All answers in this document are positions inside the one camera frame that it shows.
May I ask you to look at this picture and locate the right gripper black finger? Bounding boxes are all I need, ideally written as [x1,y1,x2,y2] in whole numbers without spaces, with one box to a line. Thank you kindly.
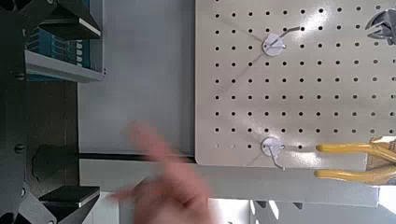
[38,0,103,41]
[38,186,101,224]

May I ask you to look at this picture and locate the white pegboard hook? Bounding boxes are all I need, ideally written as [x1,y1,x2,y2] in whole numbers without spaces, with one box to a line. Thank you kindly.
[261,25,303,58]
[260,135,287,172]

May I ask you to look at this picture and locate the adjustable wrench with black handle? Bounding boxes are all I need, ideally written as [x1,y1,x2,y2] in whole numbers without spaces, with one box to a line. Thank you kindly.
[364,8,396,47]

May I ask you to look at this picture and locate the beige perforated pegboard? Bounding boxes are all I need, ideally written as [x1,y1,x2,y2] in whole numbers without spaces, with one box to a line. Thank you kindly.
[195,0,396,171]

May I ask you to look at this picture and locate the blue grey plastic crate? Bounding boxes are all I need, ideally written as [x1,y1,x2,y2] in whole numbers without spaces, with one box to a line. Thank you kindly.
[24,0,106,83]

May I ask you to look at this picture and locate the person's bare hand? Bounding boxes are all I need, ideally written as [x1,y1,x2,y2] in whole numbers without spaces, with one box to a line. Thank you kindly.
[109,120,218,224]

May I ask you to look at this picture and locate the yellow handled pliers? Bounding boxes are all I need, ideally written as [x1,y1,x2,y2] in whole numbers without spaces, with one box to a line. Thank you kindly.
[313,134,396,187]

